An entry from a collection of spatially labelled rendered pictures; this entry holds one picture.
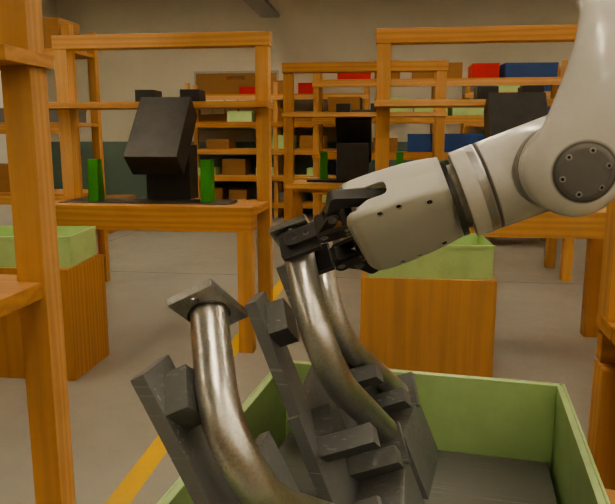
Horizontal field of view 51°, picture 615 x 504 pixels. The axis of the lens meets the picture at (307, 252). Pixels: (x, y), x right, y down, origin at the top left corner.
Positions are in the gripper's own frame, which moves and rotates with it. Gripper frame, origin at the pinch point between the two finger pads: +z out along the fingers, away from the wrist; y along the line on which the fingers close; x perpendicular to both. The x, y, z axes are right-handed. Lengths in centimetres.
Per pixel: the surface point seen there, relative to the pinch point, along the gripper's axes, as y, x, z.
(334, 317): -14.8, -1.0, 2.1
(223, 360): 11.7, 16.1, 4.6
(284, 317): 0.1, 6.6, 3.4
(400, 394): -31.8, 3.2, -0.6
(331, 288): -13.5, -4.2, 1.4
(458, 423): -43.7, 4.9, -6.0
